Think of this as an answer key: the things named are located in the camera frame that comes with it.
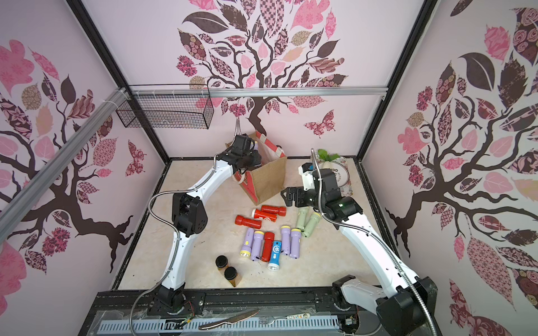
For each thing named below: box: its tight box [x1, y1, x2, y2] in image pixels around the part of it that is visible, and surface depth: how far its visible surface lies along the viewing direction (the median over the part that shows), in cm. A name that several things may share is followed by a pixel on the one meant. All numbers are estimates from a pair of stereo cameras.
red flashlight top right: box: [260, 205, 287, 217], surface depth 97 cm
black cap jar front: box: [224, 266, 239, 287], surface depth 73 cm
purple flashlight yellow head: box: [239, 227, 255, 257], surface depth 87 cm
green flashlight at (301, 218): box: [295, 206, 309, 232], surface depth 95 cm
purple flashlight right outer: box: [289, 228, 302, 259], surface depth 87 cm
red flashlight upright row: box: [261, 231, 276, 263], surface depth 87 cm
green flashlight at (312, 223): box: [301, 212, 322, 238], surface depth 92 cm
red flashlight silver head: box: [251, 208, 278, 223], surface depth 95 cm
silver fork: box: [258, 312, 311, 325], surface depth 72 cm
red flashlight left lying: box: [234, 214, 262, 230], surface depth 94 cm
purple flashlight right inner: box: [280, 225, 291, 256], surface depth 88 cm
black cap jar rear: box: [215, 254, 230, 277], surface depth 76 cm
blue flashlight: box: [267, 240, 283, 272], surface depth 84 cm
